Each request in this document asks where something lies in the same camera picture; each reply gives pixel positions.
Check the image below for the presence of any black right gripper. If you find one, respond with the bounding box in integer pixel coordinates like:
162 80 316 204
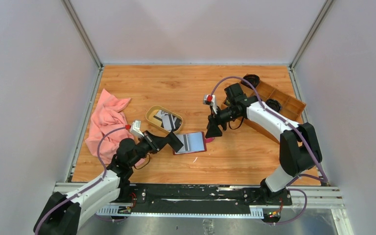
206 104 241 139

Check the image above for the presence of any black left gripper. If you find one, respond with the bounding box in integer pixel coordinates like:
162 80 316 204
129 130 170 167

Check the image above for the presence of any black credit card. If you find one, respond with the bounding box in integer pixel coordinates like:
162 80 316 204
167 132 184 152

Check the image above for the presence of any red leather card holder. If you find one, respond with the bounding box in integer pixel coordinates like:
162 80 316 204
173 132 214 155

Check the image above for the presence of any white magnetic stripe card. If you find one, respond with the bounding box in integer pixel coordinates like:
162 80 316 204
175 134 193 155

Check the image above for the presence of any oval wooden tray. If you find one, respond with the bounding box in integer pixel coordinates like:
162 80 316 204
145 105 184 134

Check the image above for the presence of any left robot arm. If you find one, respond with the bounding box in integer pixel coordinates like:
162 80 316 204
33 131 184 235

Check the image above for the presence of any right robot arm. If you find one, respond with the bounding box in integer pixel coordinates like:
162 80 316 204
203 83 322 205

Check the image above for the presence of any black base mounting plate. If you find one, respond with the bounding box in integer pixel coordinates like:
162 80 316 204
97 183 293 215

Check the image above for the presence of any pink cloth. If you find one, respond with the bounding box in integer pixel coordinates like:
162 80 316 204
85 89 134 165

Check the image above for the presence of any black tape roll top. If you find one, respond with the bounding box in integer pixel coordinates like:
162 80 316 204
241 74 260 89

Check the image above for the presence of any black tape roll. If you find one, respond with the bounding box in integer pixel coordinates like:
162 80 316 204
265 99 282 113
241 74 260 89

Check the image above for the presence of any black tape roll right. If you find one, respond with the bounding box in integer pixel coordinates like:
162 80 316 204
265 99 282 113

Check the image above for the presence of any wooden compartment organizer tray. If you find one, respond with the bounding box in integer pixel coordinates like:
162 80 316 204
221 74 306 143

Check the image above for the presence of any aluminium frame rail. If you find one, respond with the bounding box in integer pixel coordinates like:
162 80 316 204
50 181 346 218

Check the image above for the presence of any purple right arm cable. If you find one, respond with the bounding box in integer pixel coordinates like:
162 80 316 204
207 76 329 226

